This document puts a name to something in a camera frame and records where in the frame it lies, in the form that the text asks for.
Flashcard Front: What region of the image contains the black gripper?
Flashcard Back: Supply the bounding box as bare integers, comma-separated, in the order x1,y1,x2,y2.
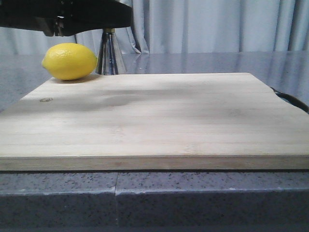
0,0,132,37

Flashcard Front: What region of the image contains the steel double jigger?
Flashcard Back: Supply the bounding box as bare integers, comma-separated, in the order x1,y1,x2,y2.
96,29,126,75

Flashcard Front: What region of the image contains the yellow lemon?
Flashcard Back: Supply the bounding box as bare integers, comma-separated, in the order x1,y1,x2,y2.
42,43,97,81

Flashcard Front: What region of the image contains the grey curtain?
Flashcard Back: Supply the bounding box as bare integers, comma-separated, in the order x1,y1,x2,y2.
0,0,309,55

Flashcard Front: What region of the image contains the wooden cutting board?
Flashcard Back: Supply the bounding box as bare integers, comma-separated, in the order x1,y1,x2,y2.
0,73,309,171

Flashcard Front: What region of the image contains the black cutting board handle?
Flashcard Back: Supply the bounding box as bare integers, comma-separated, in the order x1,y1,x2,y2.
271,87,309,114

